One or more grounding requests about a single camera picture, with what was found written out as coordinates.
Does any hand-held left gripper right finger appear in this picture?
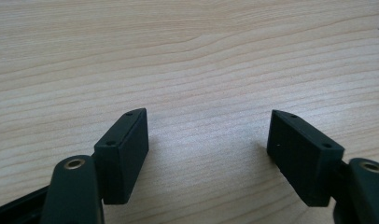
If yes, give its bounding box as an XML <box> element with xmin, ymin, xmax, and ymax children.
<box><xmin>266</xmin><ymin>109</ymin><xmax>345</xmax><ymax>208</ymax></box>

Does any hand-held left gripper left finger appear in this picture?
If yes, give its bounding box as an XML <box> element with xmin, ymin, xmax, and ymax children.
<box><xmin>93</xmin><ymin>107</ymin><xmax>149</xmax><ymax>205</ymax></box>

